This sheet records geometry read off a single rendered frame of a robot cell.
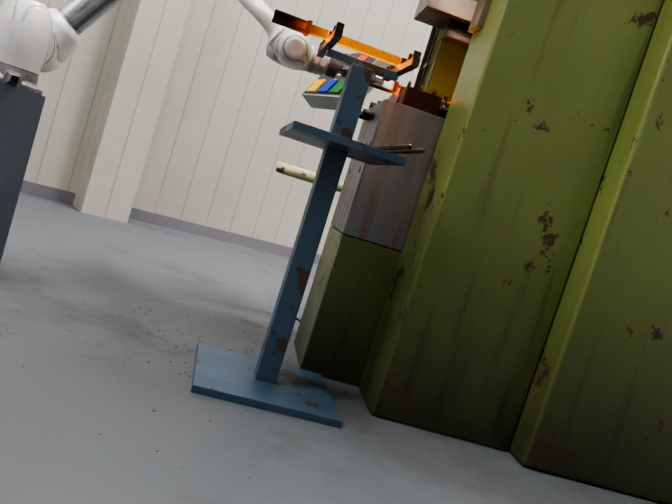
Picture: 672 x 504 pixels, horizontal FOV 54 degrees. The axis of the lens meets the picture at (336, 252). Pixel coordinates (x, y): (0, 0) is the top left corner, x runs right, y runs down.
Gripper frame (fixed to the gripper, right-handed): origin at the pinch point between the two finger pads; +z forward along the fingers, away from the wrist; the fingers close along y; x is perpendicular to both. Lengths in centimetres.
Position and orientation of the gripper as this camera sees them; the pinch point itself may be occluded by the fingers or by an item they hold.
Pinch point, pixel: (382, 83)
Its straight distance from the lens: 237.9
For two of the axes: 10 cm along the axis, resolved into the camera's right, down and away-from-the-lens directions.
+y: 1.1, 1.2, -9.9
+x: 3.0, -9.5, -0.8
